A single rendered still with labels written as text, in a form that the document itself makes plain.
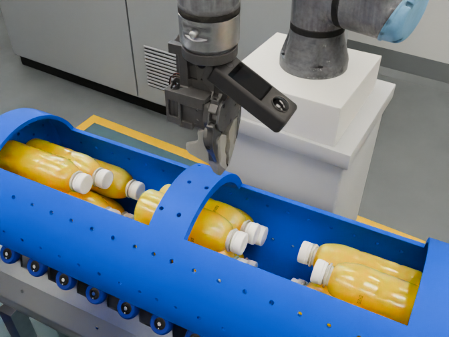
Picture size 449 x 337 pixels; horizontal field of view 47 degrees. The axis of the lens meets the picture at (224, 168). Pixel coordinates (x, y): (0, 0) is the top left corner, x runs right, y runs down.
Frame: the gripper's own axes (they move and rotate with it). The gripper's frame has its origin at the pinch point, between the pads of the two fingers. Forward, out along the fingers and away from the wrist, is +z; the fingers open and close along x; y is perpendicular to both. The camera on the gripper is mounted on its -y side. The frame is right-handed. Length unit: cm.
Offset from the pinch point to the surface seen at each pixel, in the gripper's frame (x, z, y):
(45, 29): -166, 93, 207
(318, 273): 1.4, 13.9, -16.9
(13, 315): 8, 68, 59
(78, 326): 12, 45, 28
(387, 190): -156, 130, -16
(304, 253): -4.5, 17.7, -12.9
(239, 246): 1.5, 14.3, -3.5
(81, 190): 1.4, 15.4, 29.0
